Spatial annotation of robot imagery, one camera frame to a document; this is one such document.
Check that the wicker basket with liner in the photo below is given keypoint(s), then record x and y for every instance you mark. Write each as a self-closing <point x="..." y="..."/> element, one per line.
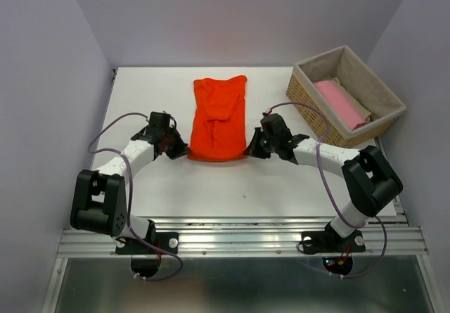
<point x="359" y="80"/>

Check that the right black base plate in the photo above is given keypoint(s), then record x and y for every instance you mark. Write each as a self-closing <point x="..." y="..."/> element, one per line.
<point x="326" y="242"/>

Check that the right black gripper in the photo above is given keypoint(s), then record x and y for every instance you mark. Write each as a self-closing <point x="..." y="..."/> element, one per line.
<point x="253" y="148"/>

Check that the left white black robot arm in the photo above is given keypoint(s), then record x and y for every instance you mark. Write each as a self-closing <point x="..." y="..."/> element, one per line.
<point x="103" y="197"/>

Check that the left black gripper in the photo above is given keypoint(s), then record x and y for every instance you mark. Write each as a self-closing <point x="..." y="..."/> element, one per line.
<point x="181" y="148"/>

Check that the beige rolled t shirt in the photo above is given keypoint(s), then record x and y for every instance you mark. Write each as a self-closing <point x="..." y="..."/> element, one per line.
<point x="365" y="113"/>

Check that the aluminium mounting rail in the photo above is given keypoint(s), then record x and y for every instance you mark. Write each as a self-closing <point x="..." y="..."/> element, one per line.
<point x="248" y="237"/>

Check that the pink rolled t shirt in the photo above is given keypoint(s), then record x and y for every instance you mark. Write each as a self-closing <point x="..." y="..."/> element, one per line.
<point x="340" y="104"/>

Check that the orange t shirt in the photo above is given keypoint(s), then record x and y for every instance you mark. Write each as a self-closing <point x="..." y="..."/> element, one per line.
<point x="218" y="133"/>

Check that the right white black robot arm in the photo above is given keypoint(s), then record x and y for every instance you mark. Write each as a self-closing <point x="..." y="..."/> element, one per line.
<point x="371" y="181"/>

